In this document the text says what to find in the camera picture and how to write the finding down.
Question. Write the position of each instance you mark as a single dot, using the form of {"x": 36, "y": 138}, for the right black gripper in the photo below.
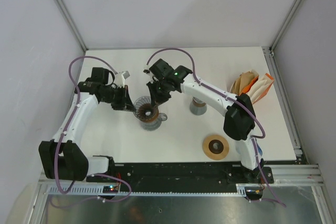
{"x": 156, "y": 98}

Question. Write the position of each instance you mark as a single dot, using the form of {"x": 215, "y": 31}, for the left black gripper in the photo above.
{"x": 125, "y": 103}

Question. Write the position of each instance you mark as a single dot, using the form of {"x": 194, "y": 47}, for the clear grey glass dripper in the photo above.
{"x": 144, "y": 110}

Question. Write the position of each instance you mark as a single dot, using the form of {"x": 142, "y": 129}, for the glass server with handle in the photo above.
{"x": 154, "y": 123}

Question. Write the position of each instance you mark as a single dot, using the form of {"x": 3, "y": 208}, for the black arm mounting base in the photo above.
{"x": 107, "y": 179}

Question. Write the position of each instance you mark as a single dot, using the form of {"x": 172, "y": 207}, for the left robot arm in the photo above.
{"x": 62, "y": 157}

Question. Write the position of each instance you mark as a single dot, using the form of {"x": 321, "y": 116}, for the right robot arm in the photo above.
{"x": 237, "y": 110}

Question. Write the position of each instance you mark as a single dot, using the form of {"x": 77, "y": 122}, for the brown paper filter stack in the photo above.
{"x": 244, "y": 82}

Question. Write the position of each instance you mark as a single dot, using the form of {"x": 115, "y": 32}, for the orange white filter holder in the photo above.
{"x": 253, "y": 84}

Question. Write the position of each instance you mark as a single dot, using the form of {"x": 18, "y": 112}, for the white paper filter stack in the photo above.
{"x": 260, "y": 88}

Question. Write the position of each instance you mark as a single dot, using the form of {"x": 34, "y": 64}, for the blue ribbed dripper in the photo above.
{"x": 260, "y": 152}

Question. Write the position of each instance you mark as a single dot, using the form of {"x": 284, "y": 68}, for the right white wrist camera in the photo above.
{"x": 147, "y": 70}

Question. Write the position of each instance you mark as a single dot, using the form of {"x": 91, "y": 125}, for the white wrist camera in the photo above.
{"x": 147, "y": 70}
{"x": 120, "y": 79}

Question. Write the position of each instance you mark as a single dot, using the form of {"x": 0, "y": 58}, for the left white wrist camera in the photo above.
{"x": 120, "y": 79}

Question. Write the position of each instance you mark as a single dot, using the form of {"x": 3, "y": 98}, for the white slotted cable duct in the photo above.
{"x": 110, "y": 190}

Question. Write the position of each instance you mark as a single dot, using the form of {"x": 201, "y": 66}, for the aluminium frame rail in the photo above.
{"x": 312, "y": 176}

